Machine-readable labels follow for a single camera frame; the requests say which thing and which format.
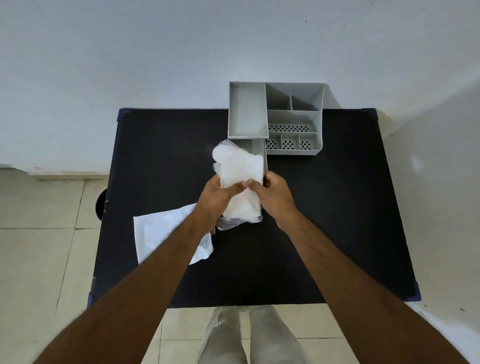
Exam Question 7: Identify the person's left hand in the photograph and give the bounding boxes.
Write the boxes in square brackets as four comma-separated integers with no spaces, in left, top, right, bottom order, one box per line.
[193,174,249,229]

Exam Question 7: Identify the person's right hand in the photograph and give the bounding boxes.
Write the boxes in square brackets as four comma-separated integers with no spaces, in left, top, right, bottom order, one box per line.
[242,170,301,229]

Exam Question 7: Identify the clear bag with white contents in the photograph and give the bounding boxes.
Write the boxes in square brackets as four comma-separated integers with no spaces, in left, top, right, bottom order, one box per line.
[211,140,265,232]

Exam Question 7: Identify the person's left forearm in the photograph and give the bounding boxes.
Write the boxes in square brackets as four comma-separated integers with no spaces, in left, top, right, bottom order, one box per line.
[33,214,215,364]

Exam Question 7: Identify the person's right forearm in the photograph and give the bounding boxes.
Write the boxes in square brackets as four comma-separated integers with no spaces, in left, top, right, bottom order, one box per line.
[277,212,470,364]

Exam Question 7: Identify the grey compartment desk organizer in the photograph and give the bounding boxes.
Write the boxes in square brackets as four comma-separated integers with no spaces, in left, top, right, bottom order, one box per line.
[227,82,325,181]

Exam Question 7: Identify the grey rectangular tray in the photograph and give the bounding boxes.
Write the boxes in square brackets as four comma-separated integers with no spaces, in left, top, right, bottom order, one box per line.
[227,82,270,139]

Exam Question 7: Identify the flat white plastic packet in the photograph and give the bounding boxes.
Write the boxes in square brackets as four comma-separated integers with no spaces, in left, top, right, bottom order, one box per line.
[133,203,214,265]

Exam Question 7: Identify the black round object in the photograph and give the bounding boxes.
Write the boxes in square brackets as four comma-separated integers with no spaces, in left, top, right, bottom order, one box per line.
[95,189,108,223]

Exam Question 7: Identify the person's beige trousers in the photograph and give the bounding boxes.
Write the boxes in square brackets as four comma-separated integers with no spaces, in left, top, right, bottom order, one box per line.
[197,305,313,364]

